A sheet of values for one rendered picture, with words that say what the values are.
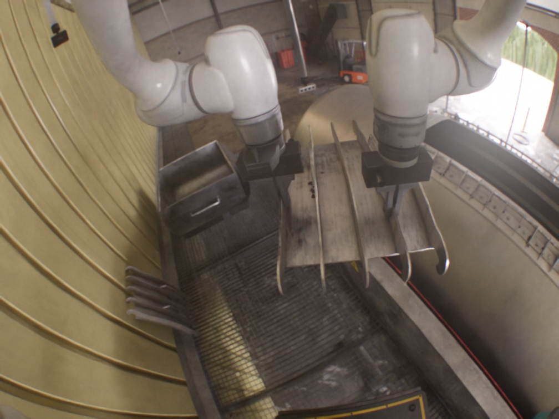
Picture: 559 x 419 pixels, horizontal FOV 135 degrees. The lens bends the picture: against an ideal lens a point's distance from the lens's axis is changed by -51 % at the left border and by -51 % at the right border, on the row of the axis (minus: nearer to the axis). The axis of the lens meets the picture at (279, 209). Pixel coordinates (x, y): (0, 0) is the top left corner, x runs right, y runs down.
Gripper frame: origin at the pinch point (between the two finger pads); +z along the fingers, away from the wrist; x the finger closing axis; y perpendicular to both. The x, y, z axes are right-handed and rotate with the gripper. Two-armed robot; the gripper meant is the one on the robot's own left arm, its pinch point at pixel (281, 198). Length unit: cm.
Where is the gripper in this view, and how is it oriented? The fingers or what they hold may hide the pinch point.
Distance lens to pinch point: 55.8
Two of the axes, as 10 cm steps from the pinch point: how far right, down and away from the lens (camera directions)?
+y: 0.5, -7.2, 6.9
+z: 2.3, 6.8, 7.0
